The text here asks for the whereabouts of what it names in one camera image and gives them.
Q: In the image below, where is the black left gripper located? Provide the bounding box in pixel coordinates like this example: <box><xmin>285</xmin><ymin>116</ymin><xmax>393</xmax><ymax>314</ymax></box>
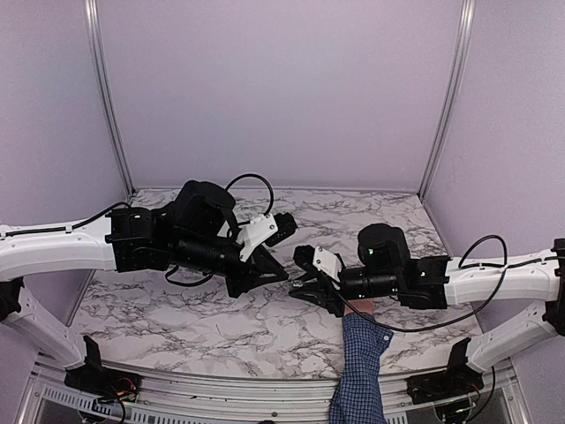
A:
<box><xmin>171</xmin><ymin>234</ymin><xmax>288</xmax><ymax>299</ymax></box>

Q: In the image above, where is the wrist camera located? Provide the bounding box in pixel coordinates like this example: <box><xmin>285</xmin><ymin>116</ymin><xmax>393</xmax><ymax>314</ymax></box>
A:
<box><xmin>236</xmin><ymin>214</ymin><xmax>278</xmax><ymax>262</ymax></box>
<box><xmin>313</xmin><ymin>246</ymin><xmax>343</xmax><ymax>282</ymax></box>

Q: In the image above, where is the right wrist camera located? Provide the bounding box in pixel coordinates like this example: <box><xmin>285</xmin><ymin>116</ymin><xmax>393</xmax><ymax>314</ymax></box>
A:
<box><xmin>313</xmin><ymin>246</ymin><xmax>343</xmax><ymax>282</ymax></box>

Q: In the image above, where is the blue checkered sleeve forearm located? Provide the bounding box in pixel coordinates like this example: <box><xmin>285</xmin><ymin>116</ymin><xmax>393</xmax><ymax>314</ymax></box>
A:
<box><xmin>328</xmin><ymin>312</ymin><xmax>393</xmax><ymax>424</ymax></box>

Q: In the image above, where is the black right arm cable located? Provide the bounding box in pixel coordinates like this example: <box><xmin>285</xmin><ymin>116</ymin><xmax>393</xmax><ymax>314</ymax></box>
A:
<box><xmin>326</xmin><ymin>234</ymin><xmax>565</xmax><ymax>333</ymax></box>

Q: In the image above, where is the person's hand with long nails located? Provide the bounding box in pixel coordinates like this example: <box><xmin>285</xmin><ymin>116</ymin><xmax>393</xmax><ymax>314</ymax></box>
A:
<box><xmin>344</xmin><ymin>299</ymin><xmax>375</xmax><ymax>316</ymax></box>

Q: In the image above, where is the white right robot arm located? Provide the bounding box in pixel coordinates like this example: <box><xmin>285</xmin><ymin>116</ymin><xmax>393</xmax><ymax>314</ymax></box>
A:
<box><xmin>289</xmin><ymin>223</ymin><xmax>564</xmax><ymax>396</ymax></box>

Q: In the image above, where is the right aluminium corner post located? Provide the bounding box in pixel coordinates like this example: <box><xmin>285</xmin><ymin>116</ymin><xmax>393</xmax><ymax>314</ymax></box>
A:
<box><xmin>418</xmin><ymin>0</ymin><xmax>476</xmax><ymax>203</ymax></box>

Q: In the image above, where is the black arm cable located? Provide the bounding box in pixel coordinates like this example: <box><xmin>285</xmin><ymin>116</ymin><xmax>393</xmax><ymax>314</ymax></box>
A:
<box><xmin>326</xmin><ymin>234</ymin><xmax>565</xmax><ymax>333</ymax></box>
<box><xmin>165</xmin><ymin>173</ymin><xmax>275</xmax><ymax>288</ymax></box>

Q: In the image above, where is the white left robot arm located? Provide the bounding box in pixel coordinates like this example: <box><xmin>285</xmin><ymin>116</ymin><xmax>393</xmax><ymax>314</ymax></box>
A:
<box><xmin>1</xmin><ymin>180</ymin><xmax>298</xmax><ymax>393</ymax></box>

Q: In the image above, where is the aluminium corner post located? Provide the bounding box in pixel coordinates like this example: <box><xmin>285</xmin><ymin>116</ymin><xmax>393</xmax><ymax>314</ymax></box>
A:
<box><xmin>84</xmin><ymin>0</ymin><xmax>136</xmax><ymax>197</ymax></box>
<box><xmin>418</xmin><ymin>0</ymin><xmax>476</xmax><ymax>203</ymax></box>

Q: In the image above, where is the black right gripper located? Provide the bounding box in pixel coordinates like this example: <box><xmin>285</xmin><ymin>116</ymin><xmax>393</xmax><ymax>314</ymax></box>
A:
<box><xmin>289</xmin><ymin>267</ymin><xmax>401</xmax><ymax>319</ymax></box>

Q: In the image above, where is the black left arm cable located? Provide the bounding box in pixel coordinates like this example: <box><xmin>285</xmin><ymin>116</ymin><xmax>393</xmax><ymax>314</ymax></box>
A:
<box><xmin>165</xmin><ymin>173</ymin><xmax>275</xmax><ymax>288</ymax></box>

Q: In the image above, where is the left aluminium corner post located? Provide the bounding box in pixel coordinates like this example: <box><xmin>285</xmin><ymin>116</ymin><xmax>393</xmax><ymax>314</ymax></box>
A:
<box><xmin>84</xmin><ymin>0</ymin><xmax>136</xmax><ymax>197</ymax></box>

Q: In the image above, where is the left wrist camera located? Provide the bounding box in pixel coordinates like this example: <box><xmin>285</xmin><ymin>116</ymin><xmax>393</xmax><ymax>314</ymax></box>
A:
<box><xmin>236</xmin><ymin>214</ymin><xmax>278</xmax><ymax>262</ymax></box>

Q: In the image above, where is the aluminium front rail frame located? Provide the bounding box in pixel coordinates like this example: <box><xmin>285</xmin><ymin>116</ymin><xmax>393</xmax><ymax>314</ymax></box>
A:
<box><xmin>15</xmin><ymin>354</ymin><xmax>531</xmax><ymax>423</ymax></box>

